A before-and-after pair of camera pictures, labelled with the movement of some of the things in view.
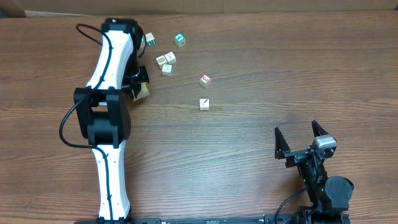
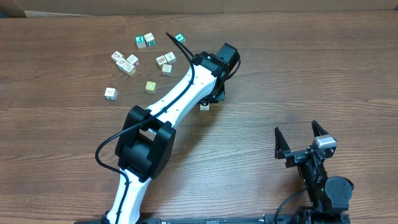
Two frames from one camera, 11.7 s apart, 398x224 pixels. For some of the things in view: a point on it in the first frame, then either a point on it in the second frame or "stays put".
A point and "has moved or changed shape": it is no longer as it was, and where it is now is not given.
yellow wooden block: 143,92 has moved or changed shape
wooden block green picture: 166,70 stays put
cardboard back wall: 33,8 stays put
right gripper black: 283,152 stays put
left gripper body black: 134,81 → 217,93
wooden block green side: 150,39 stays put
